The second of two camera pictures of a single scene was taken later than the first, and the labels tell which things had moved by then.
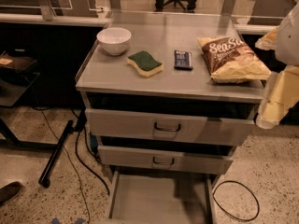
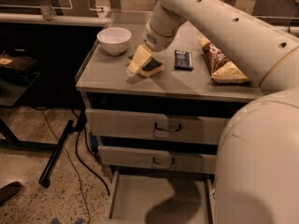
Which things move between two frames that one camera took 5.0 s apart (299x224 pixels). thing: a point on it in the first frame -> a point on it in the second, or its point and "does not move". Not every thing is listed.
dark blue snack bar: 182,60 does not move
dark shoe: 9,192 does not move
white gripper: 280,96 -> 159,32
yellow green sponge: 147,64 does not move
